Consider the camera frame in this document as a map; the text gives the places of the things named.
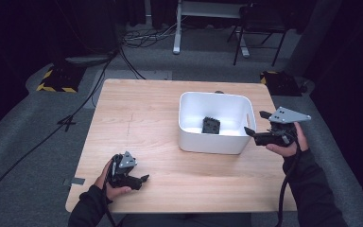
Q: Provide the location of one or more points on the person's left hand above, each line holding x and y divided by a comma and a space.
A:
102, 181

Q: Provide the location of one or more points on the grey tape piece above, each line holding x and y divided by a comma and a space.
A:
75, 181

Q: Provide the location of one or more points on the black chair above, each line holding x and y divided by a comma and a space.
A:
261, 19

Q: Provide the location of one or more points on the person's right hand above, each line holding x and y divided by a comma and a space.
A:
288, 150

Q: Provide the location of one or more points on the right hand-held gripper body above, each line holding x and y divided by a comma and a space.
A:
283, 126

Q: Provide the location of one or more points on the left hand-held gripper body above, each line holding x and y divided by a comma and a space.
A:
123, 175

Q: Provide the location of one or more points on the white desk frame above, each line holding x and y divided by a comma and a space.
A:
177, 34

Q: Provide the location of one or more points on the blue toy car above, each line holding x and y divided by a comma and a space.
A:
211, 125

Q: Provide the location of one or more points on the grey table grommet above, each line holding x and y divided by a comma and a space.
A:
219, 91

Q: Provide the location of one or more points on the grey round stand base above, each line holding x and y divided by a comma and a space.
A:
88, 60

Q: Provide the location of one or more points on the white plastic bin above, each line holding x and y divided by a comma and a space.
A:
214, 143

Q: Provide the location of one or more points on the yellow-black striped stand base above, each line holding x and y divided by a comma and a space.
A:
280, 83
60, 80

